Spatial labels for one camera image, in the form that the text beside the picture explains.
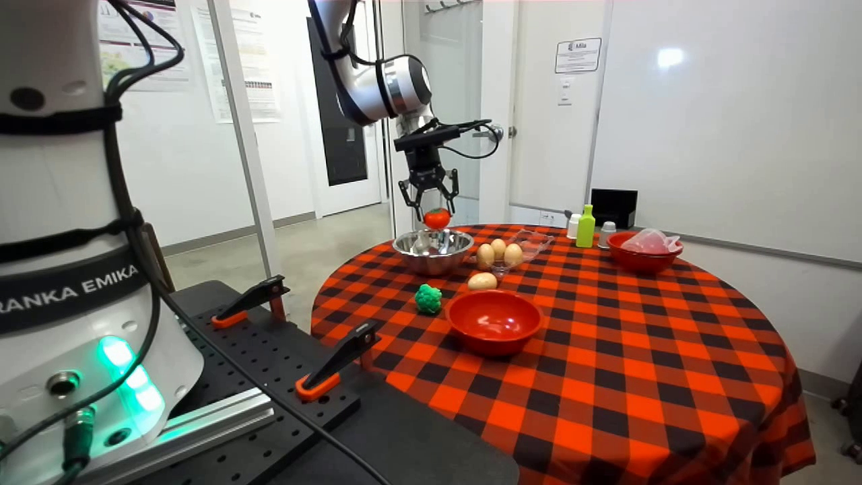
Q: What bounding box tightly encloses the small red bowl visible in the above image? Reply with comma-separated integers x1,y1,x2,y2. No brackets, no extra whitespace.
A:
606,231,685,275

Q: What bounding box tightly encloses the office chair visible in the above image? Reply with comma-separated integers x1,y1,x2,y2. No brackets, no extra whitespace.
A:
831,360,862,467

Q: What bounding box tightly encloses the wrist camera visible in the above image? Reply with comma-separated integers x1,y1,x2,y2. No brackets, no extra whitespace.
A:
393,119,493,153

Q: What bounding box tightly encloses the green bottle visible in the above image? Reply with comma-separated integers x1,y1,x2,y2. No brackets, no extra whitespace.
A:
576,204,597,249

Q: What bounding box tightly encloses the clear plastic egg tray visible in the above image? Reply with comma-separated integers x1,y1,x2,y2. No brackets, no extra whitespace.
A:
470,229,557,278

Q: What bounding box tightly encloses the red black checkered tablecloth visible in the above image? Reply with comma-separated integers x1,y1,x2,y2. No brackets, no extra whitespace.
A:
309,223,818,485

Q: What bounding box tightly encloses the white door sign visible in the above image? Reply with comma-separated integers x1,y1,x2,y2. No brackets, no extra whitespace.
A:
554,37,603,75

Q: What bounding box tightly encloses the whiteboard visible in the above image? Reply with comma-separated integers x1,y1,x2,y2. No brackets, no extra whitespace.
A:
590,0,862,265

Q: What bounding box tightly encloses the green toy broccoli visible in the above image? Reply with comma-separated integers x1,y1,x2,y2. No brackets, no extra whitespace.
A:
413,284,444,316

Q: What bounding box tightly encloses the silver door handle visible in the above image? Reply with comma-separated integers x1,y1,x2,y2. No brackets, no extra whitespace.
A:
471,123,517,143

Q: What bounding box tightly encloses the silver metal bowl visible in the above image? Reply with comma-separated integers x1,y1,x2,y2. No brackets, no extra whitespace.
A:
393,229,475,276

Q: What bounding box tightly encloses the large red bowl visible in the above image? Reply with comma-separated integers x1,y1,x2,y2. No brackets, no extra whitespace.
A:
445,290,544,358

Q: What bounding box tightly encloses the black box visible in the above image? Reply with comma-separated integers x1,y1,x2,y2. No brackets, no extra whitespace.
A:
590,188,639,230

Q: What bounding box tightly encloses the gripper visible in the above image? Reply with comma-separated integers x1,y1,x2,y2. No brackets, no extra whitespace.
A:
398,144,461,218

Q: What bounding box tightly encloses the white door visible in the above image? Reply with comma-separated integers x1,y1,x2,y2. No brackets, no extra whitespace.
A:
508,0,614,215

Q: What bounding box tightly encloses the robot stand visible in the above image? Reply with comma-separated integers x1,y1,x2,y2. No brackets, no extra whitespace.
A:
67,279,521,485

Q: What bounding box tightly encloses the black clamp with orange tips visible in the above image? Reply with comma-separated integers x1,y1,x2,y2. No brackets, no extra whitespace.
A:
294,319,383,403
211,274,292,331

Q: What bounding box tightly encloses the pink plastic wrap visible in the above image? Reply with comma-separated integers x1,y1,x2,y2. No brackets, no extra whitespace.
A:
620,228,682,255

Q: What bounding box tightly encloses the wall poster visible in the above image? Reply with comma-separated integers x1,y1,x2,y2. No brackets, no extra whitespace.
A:
190,0,281,125
97,0,194,93

